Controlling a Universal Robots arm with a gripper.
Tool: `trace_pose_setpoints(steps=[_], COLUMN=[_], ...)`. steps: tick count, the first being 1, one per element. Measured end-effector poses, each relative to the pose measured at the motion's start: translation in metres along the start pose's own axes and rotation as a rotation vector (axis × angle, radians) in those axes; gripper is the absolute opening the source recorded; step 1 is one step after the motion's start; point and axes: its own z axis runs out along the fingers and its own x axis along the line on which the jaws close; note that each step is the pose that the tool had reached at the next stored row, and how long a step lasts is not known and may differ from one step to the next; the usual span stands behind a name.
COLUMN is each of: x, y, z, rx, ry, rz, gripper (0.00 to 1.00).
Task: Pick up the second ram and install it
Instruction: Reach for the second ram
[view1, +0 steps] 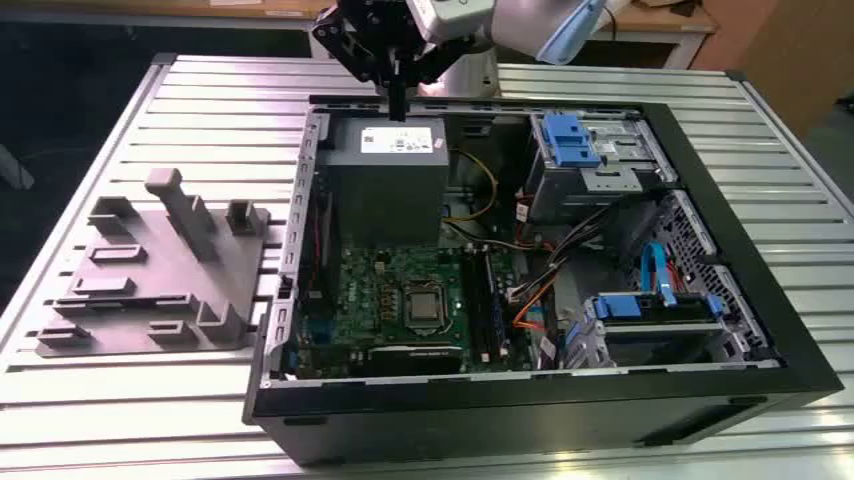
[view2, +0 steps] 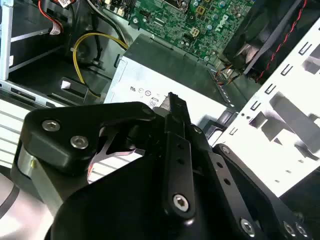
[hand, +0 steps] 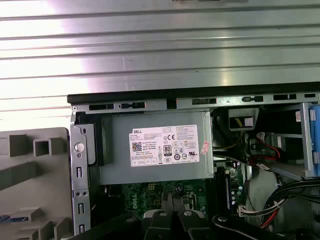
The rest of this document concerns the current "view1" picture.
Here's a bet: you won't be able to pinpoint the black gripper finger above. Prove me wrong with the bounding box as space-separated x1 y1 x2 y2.
310 7 401 122
398 40 470 122

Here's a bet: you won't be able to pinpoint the black cable bundle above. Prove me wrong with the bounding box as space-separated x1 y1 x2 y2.
506 194 646 301

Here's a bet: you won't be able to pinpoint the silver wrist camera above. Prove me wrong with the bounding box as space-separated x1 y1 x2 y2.
406 0 500 51

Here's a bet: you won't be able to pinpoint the grey power supply wires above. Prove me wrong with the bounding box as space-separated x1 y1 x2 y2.
442 219 557 252

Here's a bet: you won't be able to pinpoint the grey parts rack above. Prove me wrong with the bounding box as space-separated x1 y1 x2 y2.
32 167 275 359

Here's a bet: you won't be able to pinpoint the black CPU socket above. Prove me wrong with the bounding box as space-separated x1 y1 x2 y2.
398 276 450 339

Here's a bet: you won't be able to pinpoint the wire bundle white connector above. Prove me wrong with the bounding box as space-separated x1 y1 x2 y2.
504 269 560 304

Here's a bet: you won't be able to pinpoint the orange wire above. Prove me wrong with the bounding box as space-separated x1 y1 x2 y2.
510 294 557 332

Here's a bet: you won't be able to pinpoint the brown wooden cabinet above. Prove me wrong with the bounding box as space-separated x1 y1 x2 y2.
690 0 854 139

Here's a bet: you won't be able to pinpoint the black open PC case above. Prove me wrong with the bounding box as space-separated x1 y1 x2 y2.
243 92 846 466

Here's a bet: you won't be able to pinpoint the metal disk bay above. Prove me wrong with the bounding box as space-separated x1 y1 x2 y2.
564 292 769 372

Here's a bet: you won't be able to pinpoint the grey power supply unit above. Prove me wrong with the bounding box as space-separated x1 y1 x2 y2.
317 115 449 249

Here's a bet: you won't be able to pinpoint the blue flat data cable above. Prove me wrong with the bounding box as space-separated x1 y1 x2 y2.
638 242 681 307

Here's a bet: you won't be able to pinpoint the blue drive latch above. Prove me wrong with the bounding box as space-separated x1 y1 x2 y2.
544 114 606 169

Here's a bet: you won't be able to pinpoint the metal drive cage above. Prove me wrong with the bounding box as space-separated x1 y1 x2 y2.
524 112 677 226

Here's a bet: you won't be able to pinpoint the hard disk in blue carrier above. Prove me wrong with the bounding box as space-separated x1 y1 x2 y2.
586 292 728 329

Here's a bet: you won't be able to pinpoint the black graphics card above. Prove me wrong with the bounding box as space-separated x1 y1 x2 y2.
363 341 463 376

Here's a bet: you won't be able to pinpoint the green motherboard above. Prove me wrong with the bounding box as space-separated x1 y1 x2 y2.
297 243 536 376

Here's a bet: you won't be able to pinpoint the yellow wire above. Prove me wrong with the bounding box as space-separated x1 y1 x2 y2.
449 149 501 222

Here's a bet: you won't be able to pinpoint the metal socket cover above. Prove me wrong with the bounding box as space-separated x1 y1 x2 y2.
402 281 447 330

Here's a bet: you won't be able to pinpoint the silver CPU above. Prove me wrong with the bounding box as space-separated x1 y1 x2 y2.
407 291 443 321

